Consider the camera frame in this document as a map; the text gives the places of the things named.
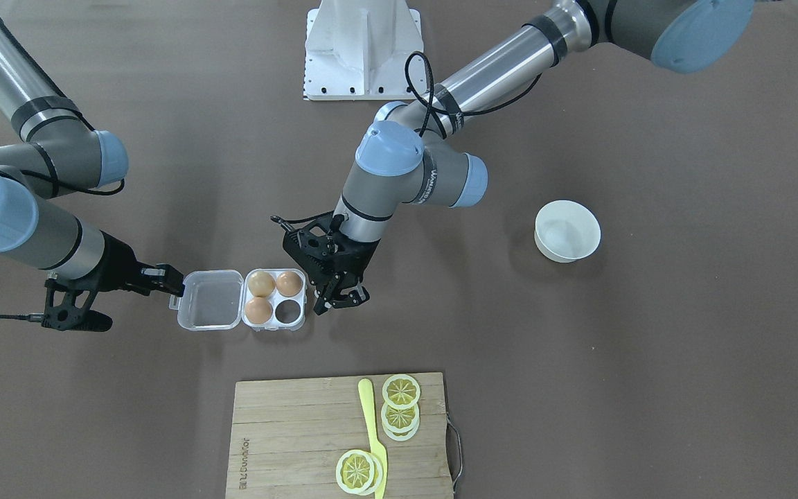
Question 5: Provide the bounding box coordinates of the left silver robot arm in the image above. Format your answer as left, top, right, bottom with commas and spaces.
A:
283, 1, 754, 315

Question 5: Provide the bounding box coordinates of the lower brown egg in box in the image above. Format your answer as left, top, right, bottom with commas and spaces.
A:
244, 297, 273, 326

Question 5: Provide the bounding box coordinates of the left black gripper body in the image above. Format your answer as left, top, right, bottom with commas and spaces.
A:
316, 234, 380, 288

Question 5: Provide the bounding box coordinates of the middle lemon slice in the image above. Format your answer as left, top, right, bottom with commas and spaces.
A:
380, 403, 419, 436

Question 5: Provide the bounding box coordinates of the clear plastic egg box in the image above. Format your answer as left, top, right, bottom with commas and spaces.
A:
169, 268, 307, 331

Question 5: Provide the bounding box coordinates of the yellow plastic knife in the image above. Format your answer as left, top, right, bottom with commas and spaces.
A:
357, 377, 389, 499

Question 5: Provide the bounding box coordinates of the white round bowl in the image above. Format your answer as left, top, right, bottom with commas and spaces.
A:
534, 200, 601, 263

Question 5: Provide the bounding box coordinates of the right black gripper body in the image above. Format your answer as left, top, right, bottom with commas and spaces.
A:
85, 231, 145, 293

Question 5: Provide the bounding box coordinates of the brown egg from bowl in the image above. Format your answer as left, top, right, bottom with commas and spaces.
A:
275, 270, 305, 297

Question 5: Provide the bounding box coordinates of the upper brown egg in box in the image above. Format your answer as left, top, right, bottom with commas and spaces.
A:
246, 270, 276, 298

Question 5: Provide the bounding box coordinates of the front lemon slice by knife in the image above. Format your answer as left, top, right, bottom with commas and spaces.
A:
335, 449, 378, 496

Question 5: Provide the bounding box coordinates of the brown egg in box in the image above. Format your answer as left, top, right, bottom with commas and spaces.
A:
246, 270, 276, 298
244, 297, 273, 326

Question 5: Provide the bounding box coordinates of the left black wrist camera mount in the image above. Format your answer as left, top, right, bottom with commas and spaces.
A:
272, 211, 335, 286

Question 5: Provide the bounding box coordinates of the hidden white lemon slice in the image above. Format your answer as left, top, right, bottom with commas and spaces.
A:
382, 421, 419, 441

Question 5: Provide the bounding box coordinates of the rear lemon slice by knife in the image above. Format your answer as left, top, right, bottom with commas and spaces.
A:
360, 453, 385, 496

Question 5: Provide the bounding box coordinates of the bamboo cutting board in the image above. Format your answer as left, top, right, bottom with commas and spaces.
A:
225, 372, 454, 498

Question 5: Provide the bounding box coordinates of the top lemon slice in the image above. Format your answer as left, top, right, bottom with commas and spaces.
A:
381, 374, 421, 410

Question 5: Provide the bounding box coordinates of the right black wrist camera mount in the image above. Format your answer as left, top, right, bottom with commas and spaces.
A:
41, 278, 113, 332

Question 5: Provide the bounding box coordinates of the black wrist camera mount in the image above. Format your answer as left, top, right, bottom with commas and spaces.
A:
41, 278, 113, 332
272, 211, 335, 286

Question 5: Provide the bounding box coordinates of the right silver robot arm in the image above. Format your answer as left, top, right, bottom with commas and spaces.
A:
0, 17, 184, 296

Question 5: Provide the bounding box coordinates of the lemon slice by knife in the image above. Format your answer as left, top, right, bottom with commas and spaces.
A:
360, 453, 385, 496
335, 449, 378, 496

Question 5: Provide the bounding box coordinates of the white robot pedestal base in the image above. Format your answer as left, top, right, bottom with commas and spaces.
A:
302, 1, 424, 101

